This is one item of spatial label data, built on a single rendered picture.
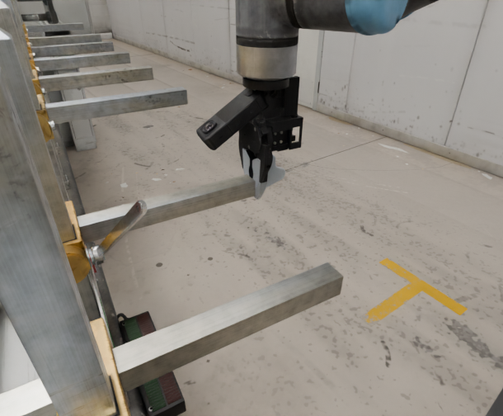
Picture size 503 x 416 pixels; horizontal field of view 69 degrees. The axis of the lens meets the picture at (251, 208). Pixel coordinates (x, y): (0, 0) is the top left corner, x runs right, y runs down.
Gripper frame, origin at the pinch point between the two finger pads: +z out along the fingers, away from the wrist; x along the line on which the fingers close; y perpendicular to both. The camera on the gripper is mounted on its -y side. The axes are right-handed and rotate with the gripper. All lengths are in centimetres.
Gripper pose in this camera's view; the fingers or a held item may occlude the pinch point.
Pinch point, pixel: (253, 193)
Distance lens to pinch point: 65.5
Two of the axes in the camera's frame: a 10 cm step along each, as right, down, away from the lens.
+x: -4.8, -4.7, 7.4
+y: 8.8, -2.6, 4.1
